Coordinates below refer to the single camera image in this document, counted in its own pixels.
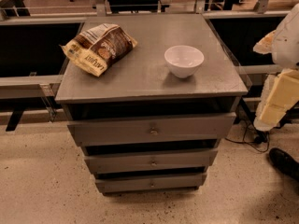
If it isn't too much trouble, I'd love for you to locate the black shoe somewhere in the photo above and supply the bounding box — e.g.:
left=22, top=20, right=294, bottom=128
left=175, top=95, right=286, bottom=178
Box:
left=269, top=147, right=299, bottom=181

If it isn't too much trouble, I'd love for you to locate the grey drawer cabinet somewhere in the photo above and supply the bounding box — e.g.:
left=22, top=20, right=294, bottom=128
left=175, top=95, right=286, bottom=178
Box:
left=56, top=14, right=248, bottom=181

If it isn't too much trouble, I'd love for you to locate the grey top drawer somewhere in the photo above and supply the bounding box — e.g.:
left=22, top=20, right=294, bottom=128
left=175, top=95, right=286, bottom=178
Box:
left=68, top=112, right=236, bottom=147

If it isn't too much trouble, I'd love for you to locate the white ceramic bowl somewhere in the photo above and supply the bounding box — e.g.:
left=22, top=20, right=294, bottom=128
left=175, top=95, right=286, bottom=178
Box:
left=164, top=45, right=205, bottom=78

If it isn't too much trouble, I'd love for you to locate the grey bottom drawer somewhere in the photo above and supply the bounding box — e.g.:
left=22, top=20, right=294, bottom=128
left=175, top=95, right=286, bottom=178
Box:
left=95, top=173, right=206, bottom=194

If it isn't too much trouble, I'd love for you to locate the grey metal railing frame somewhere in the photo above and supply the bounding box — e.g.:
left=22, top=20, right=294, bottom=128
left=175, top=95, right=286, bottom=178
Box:
left=0, top=12, right=283, bottom=131

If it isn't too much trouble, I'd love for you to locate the brown yellow snack bag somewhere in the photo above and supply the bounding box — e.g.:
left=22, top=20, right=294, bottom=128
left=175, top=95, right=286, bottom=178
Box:
left=62, top=23, right=137, bottom=77

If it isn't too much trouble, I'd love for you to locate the grey drawer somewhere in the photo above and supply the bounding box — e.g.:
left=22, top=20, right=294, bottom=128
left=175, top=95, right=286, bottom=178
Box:
left=68, top=112, right=236, bottom=147
left=85, top=148, right=218, bottom=174
left=95, top=173, right=206, bottom=194

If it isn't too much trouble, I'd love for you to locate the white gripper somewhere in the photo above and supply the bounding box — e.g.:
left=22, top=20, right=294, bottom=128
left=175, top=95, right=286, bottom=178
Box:
left=253, top=31, right=299, bottom=132

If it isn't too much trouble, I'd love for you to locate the black floor cable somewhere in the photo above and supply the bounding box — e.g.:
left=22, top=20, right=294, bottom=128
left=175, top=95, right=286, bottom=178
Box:
left=224, top=119, right=271, bottom=154

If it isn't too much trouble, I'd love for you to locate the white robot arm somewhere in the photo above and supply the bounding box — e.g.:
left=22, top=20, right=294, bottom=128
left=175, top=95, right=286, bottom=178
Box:
left=253, top=4, right=299, bottom=132

